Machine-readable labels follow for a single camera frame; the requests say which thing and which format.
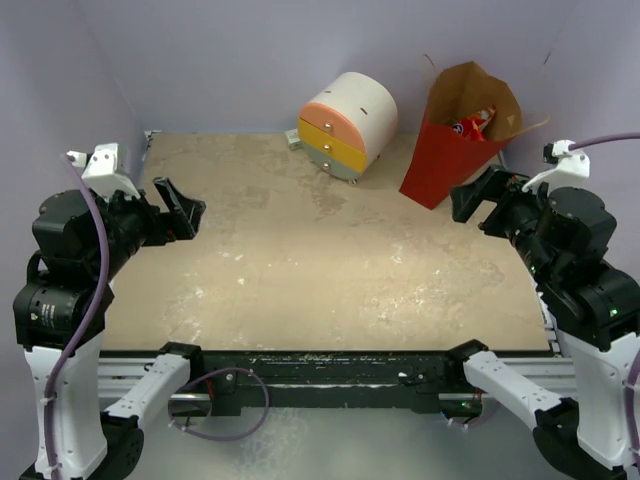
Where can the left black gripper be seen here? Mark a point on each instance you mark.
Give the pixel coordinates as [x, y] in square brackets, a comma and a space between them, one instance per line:
[163, 226]

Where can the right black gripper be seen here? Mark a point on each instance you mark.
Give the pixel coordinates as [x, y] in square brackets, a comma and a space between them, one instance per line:
[496, 184]

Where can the red brown paper bag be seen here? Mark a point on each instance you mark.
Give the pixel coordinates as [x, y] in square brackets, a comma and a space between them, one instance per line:
[441, 158]

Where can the red snack bag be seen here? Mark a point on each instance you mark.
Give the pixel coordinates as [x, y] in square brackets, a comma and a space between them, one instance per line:
[471, 127]

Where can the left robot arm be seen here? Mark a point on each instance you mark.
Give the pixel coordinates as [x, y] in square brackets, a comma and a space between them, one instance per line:
[60, 319]

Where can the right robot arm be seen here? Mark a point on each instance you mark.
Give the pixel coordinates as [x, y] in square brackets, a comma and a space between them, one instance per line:
[562, 236]

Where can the small white box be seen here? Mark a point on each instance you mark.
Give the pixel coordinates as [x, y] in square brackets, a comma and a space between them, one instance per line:
[293, 139]

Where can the round pastel drawer cabinet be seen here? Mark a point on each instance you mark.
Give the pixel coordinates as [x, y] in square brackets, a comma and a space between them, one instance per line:
[346, 126]

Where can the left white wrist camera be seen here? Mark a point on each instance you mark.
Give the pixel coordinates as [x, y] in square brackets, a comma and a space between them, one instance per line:
[103, 173]

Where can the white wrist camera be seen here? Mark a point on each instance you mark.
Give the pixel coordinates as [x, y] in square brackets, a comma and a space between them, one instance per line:
[103, 173]
[568, 168]

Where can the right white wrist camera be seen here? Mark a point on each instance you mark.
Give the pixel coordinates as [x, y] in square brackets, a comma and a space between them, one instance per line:
[568, 168]

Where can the black aluminium base frame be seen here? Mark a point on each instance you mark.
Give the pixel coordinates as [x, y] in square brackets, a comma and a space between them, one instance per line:
[412, 380]

